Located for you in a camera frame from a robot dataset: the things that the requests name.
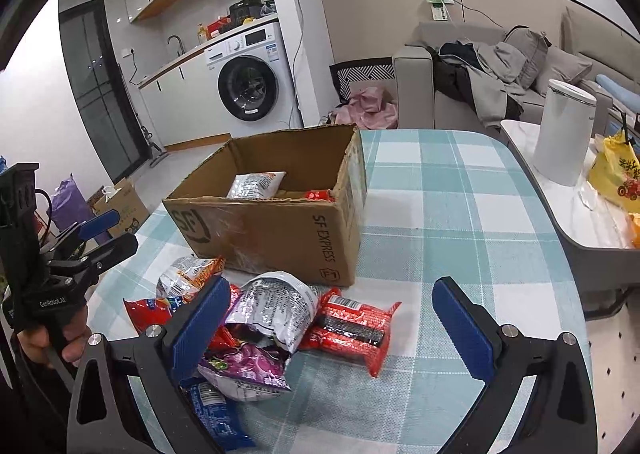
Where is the red corn snack bag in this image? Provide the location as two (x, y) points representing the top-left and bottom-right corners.
(122, 292), (240, 352)

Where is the blue snack packet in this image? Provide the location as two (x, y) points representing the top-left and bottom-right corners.
(186, 380), (256, 452)

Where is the white red noodle snack bag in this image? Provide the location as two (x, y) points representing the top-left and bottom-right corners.
(156, 256), (224, 303)

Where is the purple snack bag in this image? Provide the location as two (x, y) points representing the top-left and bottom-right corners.
(198, 271), (324, 402)

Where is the red black snack pack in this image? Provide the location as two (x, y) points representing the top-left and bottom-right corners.
(298, 289), (401, 378)

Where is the silver snack bag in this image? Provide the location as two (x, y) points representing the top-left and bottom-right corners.
(227, 171), (286, 200)

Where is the left hand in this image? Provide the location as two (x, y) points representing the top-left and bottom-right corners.
(17, 307), (91, 368)

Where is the small cardboard box on floor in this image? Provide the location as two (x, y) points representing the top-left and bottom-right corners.
(92, 178), (150, 237)

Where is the white side table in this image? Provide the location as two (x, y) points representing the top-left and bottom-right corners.
(501, 119), (639, 321)

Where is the SF cardboard box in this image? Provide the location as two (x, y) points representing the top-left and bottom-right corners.
(163, 125), (367, 287)

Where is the teal plaid tablecloth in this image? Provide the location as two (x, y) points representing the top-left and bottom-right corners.
(86, 127), (594, 454)

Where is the white washing machine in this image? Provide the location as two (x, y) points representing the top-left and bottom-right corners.
(204, 19), (303, 138)

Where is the yellow plastic bag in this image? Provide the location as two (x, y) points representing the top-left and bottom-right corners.
(587, 130), (640, 213)

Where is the white cylindrical bin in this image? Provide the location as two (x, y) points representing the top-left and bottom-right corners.
(533, 80), (597, 187)

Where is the black pot on washer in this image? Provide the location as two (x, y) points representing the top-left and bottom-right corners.
(229, 0), (264, 25)

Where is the pink cloth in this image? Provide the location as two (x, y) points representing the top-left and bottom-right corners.
(333, 86), (399, 130)

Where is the black patterned basket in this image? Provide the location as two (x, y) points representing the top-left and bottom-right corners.
(329, 57), (397, 103)

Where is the grey jacket on sofa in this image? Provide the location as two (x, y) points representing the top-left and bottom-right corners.
(438, 40), (526, 127)

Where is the grey cushion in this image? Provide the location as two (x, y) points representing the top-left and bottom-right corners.
(533, 46), (592, 97)

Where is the grey sofa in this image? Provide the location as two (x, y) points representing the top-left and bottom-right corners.
(393, 8), (639, 136)

